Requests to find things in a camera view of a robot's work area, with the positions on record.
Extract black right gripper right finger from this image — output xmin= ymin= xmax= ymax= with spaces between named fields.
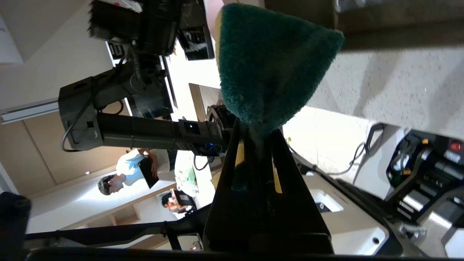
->
xmin=262 ymin=130 xmax=333 ymax=254

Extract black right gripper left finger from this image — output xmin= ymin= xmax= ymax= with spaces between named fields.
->
xmin=204 ymin=120 xmax=269 ymax=253

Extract yellow green sponge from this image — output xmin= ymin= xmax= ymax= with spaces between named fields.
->
xmin=216 ymin=3 xmax=345 ymax=192

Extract pink plastic bowl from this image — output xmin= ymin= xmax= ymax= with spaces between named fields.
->
xmin=205 ymin=0 xmax=227 ymax=41

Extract white black robot base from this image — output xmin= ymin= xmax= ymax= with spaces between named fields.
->
xmin=301 ymin=174 xmax=403 ymax=256

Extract person in light blue shirt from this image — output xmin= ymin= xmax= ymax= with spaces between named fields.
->
xmin=98 ymin=149 xmax=171 ymax=196

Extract black grey robot torso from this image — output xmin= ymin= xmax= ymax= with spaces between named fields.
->
xmin=384 ymin=130 xmax=464 ymax=227

